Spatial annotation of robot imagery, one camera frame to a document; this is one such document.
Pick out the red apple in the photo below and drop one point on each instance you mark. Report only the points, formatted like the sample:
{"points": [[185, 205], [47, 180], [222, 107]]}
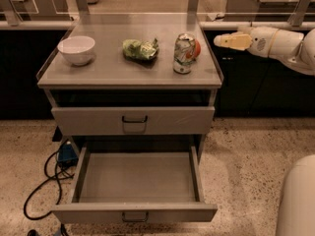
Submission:
{"points": [[196, 51]]}

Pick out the closed upper grey drawer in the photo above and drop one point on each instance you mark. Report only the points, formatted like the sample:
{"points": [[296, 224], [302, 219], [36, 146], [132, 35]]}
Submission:
{"points": [[92, 121]]}

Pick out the green chip bag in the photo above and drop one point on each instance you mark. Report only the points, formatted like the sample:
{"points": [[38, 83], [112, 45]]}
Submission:
{"points": [[140, 50]]}

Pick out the background steel counter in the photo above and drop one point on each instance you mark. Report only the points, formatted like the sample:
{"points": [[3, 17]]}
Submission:
{"points": [[259, 10]]}

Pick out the open middle grey drawer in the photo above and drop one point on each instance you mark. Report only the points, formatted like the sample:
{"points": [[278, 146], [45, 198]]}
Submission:
{"points": [[136, 187]]}

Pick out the grey drawer cabinet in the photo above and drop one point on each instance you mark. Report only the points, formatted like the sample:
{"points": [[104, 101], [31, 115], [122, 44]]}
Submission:
{"points": [[115, 80]]}

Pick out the grey horizontal rail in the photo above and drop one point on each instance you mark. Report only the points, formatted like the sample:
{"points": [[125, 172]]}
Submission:
{"points": [[64, 25]]}

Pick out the silver green soda can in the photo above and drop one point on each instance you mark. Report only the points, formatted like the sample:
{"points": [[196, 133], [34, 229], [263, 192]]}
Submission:
{"points": [[184, 51]]}

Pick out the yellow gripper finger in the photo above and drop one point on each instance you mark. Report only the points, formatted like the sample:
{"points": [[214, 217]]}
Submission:
{"points": [[237, 40]]}

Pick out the white ceramic bowl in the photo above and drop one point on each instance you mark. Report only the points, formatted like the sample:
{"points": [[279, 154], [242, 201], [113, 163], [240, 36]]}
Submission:
{"points": [[78, 50]]}

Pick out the blue power box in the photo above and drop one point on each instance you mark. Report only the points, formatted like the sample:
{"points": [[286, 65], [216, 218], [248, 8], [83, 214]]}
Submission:
{"points": [[66, 156]]}

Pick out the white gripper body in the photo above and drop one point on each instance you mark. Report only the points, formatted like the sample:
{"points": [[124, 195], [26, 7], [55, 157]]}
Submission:
{"points": [[261, 41]]}

